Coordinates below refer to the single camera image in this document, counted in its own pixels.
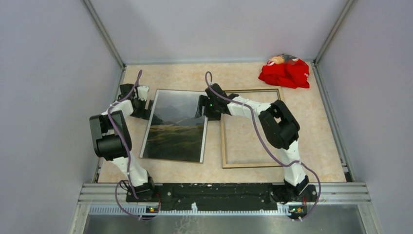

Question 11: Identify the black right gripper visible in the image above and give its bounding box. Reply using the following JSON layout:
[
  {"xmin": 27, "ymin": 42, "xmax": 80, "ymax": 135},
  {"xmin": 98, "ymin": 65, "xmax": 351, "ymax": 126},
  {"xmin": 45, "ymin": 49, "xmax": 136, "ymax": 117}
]
[{"xmin": 194, "ymin": 96, "xmax": 220, "ymax": 122}]

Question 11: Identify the landscape photo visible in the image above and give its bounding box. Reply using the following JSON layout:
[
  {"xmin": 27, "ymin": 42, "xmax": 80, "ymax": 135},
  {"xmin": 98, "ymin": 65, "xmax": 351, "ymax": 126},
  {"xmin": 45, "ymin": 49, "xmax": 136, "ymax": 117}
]
[{"xmin": 139, "ymin": 89, "xmax": 207, "ymax": 163}]

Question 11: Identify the wooden picture frame with glass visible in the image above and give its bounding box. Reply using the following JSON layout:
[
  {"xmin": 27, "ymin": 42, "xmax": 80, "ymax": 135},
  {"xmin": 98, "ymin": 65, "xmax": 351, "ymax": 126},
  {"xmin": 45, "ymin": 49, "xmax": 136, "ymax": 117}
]
[{"xmin": 220, "ymin": 87, "xmax": 283, "ymax": 169}]

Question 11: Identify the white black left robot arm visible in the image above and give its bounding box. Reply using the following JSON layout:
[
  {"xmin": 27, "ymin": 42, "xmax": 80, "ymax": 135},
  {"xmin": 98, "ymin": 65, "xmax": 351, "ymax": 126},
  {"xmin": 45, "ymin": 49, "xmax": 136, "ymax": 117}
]
[{"xmin": 89, "ymin": 84, "xmax": 156, "ymax": 202}]

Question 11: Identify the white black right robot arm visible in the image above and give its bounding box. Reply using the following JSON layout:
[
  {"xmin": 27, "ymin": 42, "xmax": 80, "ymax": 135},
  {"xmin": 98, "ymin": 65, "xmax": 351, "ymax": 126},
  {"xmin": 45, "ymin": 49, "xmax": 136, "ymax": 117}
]
[{"xmin": 195, "ymin": 83, "xmax": 309, "ymax": 203}]

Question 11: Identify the red crumpled cloth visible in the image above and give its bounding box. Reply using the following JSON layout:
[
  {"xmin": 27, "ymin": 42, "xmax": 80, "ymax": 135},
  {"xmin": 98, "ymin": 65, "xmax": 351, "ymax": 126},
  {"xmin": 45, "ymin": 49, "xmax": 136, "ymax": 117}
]
[{"xmin": 258, "ymin": 54, "xmax": 310, "ymax": 89}]

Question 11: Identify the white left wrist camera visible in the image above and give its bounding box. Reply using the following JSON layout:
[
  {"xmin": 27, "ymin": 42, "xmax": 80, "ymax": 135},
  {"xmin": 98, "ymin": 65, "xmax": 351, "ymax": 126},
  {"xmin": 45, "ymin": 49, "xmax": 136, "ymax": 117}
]
[{"xmin": 137, "ymin": 85, "xmax": 150, "ymax": 101}]

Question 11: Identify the aluminium front rail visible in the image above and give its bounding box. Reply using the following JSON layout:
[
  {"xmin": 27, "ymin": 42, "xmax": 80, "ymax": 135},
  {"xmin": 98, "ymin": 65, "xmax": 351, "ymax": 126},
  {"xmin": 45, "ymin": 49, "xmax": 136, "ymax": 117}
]
[{"xmin": 70, "ymin": 182, "xmax": 382, "ymax": 234}]

